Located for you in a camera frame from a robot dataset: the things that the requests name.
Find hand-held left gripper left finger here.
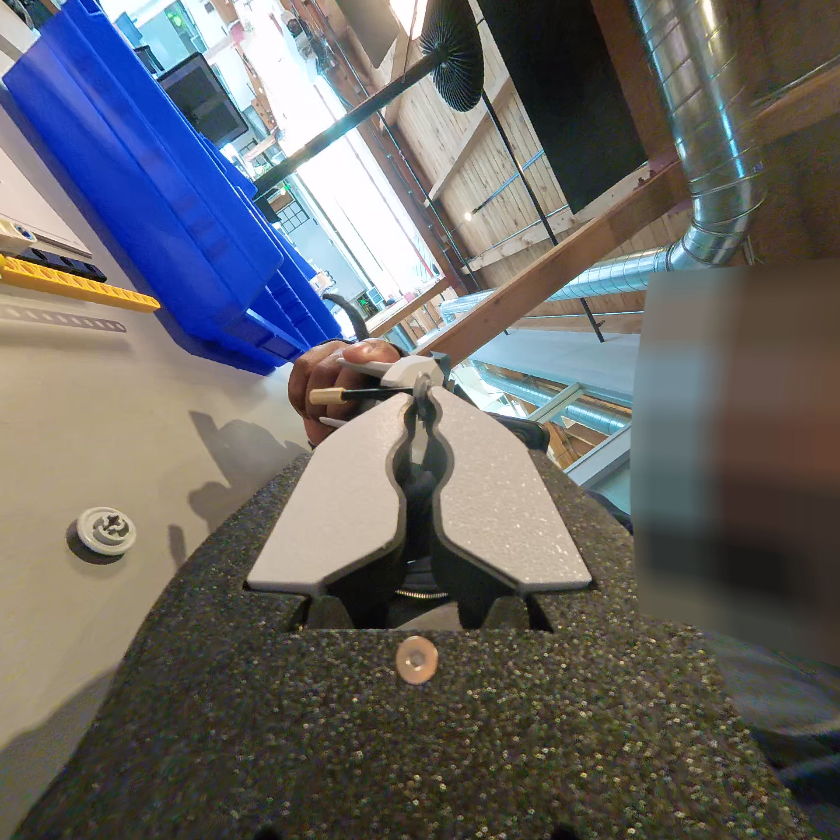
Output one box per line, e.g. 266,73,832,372
245,392,417,597

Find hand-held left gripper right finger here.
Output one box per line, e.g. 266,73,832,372
423,386,595,597

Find grey lego connector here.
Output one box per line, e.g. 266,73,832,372
402,374,437,473

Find grey lego wheel hub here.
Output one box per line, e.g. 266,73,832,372
66,505,139,565

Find grey lego beam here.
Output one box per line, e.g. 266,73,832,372
0,301,129,334

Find yellow lego beam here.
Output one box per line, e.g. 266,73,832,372
0,255,161,313

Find black lego beam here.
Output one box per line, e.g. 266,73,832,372
18,244,109,284

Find lego vehicle assembly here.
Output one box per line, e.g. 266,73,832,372
0,213,93,260

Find lego instruction booklet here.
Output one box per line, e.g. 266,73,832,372
0,147,83,245

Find person's right hand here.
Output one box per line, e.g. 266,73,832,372
287,337,403,448

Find wooden beam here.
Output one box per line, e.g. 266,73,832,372
427,161,690,361

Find black pole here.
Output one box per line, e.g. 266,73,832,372
252,52,447,198

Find black ceiling panel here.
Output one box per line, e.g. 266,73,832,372
478,0,651,215

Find black ceiling fan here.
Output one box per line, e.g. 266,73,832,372
420,0,484,110

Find large blue plastic bin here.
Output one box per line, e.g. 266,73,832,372
3,0,343,376

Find black computer monitor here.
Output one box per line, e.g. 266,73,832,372
157,52,250,148

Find silver ventilation duct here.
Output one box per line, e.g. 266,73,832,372
545,0,767,304

